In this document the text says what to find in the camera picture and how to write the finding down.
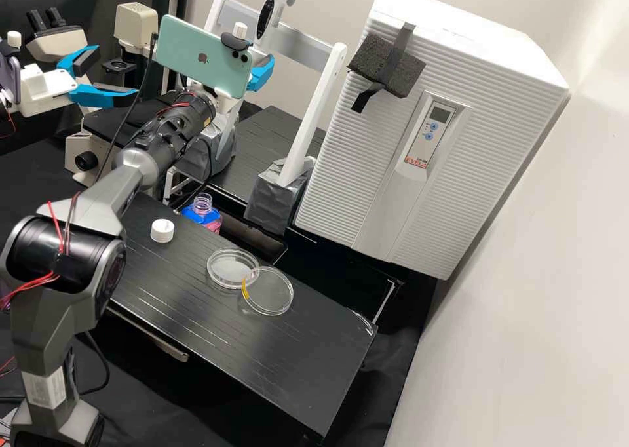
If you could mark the white incubator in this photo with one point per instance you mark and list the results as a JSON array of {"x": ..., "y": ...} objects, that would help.
[{"x": 472, "y": 29}]

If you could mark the right wrist camera phone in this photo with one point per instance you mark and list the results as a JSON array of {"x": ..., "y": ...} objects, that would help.
[{"x": 196, "y": 54}]

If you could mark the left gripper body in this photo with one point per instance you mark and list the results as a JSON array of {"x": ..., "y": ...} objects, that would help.
[{"x": 46, "y": 88}]

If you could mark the cream microscope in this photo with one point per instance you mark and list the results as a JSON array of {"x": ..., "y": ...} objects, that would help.
[{"x": 81, "y": 157}]

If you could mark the petri dish lid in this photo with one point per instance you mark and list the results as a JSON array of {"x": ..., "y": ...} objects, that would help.
[{"x": 272, "y": 292}]

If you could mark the white bottle cap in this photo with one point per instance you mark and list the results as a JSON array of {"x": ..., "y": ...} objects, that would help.
[{"x": 162, "y": 231}]

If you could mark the petri dish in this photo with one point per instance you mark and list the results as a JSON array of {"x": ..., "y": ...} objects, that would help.
[{"x": 228, "y": 269}]

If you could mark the black tray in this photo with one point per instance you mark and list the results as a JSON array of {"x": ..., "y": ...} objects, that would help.
[{"x": 344, "y": 285}]

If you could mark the white pipette stand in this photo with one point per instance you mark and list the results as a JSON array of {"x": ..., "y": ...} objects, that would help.
[{"x": 307, "y": 122}]

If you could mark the incubator door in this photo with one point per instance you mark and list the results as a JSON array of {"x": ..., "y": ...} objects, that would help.
[{"x": 358, "y": 171}]

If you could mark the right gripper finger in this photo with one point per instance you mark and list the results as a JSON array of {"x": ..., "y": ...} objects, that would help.
[{"x": 263, "y": 71}]

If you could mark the grey taped block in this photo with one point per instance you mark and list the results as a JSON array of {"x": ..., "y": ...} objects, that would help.
[
  {"x": 221, "y": 147},
  {"x": 275, "y": 196}
]

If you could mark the black platform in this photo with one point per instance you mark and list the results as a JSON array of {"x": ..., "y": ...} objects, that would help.
[
  {"x": 265, "y": 137},
  {"x": 275, "y": 348}
]

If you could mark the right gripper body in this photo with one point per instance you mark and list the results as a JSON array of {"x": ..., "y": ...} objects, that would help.
[{"x": 227, "y": 109}]

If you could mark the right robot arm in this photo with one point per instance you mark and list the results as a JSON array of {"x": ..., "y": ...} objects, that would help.
[{"x": 98, "y": 196}]

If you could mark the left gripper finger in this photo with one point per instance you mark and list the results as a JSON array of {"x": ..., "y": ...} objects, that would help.
[
  {"x": 100, "y": 97},
  {"x": 78, "y": 61}
]

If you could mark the pipette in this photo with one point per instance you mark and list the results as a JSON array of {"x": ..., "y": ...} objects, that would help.
[{"x": 269, "y": 14}]

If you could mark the red liquid bottle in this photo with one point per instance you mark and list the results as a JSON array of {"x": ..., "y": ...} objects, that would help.
[{"x": 206, "y": 213}]

